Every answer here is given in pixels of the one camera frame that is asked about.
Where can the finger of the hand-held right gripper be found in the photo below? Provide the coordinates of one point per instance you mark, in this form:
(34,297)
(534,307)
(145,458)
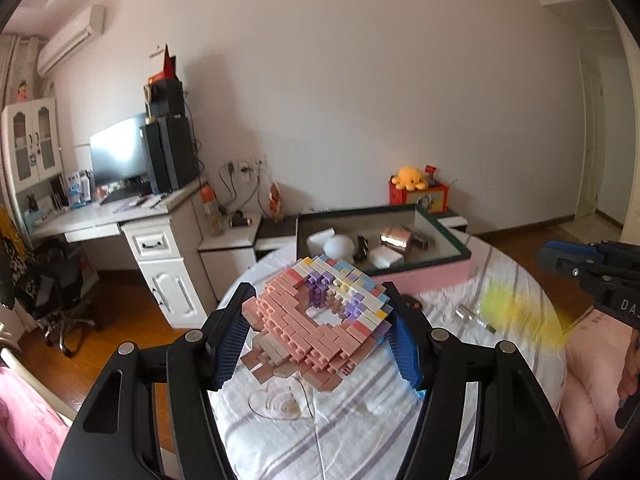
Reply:
(562,249)
(570,267)

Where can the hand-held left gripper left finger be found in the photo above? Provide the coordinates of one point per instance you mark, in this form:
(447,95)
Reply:
(229,347)

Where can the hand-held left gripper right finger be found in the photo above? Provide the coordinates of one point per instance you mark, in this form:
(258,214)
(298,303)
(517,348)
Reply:
(406,350)

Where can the yellow highlighter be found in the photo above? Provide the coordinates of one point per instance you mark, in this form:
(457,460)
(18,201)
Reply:
(520,312)

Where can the pink brick donut model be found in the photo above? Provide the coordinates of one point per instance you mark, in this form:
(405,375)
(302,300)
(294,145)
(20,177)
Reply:
(300,320)

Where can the pink storage box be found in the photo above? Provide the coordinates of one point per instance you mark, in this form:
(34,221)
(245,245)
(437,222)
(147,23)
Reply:
(430,277)

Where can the low black white cabinet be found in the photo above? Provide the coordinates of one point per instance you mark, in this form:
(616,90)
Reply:
(225,250)

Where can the pink bedding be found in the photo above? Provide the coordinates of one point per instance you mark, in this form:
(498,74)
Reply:
(590,385)

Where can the white desk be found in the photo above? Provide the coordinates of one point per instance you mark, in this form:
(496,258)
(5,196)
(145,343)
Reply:
(165,260)

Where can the small black item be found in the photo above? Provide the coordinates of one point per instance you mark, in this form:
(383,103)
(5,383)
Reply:
(362,247)

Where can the rose gold tin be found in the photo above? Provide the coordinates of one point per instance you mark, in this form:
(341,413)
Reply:
(396,239)

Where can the white door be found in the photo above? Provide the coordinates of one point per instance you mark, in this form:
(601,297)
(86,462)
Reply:
(595,135)

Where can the white robot toy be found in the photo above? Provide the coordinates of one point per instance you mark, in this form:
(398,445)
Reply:
(339,247)

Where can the orange cap bottle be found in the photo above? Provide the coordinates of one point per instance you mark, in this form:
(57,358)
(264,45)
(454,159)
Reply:
(211,210)

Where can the white charger box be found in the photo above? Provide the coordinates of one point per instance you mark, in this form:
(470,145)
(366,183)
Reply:
(320,240)

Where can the red toy box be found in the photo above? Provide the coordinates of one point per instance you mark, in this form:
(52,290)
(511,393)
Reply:
(425,197)

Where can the yellow octopus plush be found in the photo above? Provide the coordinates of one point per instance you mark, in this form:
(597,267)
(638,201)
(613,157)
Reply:
(409,177)

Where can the black office chair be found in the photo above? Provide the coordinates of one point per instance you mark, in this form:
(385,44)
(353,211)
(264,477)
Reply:
(60,295)

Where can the black computer tower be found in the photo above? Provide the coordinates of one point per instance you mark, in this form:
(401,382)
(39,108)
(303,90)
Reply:
(172,155)

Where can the pink blanket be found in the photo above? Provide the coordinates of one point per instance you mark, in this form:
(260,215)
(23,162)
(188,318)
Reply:
(25,420)

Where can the blue white carton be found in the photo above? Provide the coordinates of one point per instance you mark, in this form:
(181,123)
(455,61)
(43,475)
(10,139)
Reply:
(80,187)

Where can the black computer monitor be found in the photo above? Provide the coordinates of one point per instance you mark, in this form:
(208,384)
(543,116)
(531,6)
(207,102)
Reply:
(117,152)

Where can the patterned clothes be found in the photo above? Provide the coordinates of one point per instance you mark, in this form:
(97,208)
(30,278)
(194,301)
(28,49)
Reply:
(12,260)

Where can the black box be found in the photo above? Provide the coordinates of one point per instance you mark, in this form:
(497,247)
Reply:
(165,99)

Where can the white glass-door cabinet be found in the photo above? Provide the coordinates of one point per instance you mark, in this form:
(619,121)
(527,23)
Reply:
(31,142)

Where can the red card box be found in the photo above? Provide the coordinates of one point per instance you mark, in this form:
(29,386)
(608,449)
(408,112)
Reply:
(165,65)

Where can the small pink doll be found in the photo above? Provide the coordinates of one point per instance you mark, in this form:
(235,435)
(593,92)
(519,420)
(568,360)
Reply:
(22,90)

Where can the beige curtain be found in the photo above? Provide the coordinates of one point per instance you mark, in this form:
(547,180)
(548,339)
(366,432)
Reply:
(22,70)

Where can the white air conditioner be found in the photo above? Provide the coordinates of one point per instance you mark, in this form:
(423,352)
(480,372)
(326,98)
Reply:
(70,40)

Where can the wall socket strip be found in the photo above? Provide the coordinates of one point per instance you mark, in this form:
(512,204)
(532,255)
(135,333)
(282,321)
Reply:
(245,165)

